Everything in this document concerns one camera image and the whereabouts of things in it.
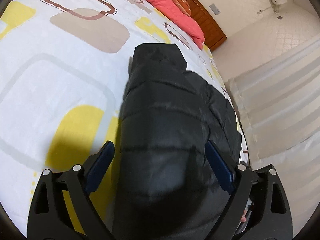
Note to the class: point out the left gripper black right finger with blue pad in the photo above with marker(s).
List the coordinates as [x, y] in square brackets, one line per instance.
[259, 192]

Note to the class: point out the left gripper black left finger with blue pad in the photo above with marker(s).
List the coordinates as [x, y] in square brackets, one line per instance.
[48, 216]

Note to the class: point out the black puffer jacket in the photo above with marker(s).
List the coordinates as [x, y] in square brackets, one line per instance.
[166, 188]

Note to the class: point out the person's right hand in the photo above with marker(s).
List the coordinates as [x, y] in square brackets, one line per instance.
[243, 218]

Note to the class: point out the white side curtain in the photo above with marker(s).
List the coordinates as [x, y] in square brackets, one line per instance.
[278, 107]

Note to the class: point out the white patterned bed sheet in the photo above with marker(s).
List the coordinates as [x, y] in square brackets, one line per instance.
[63, 71]

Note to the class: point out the wooden headboard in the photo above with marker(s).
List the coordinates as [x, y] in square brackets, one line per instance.
[213, 34]

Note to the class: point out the orange patterned cushion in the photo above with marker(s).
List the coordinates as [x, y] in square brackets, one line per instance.
[184, 6]

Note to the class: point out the pink pillow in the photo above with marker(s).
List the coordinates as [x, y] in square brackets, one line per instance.
[184, 22]

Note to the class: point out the grey wall switch panel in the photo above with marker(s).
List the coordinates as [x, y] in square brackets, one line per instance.
[215, 9]

